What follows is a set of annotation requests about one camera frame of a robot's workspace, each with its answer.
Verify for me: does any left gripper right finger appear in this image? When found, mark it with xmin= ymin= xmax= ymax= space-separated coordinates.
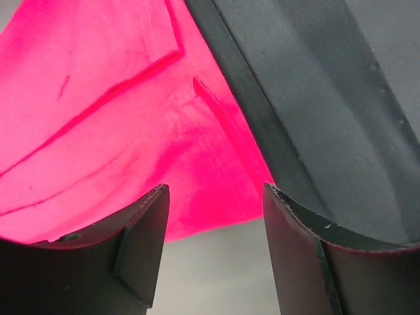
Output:
xmin=263 ymin=184 xmax=419 ymax=314

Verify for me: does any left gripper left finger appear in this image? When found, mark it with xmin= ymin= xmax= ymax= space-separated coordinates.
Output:
xmin=1 ymin=184 xmax=169 ymax=314

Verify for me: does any pink t-shirt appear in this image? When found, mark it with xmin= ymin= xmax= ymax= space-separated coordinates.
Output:
xmin=1 ymin=1 xmax=272 ymax=243

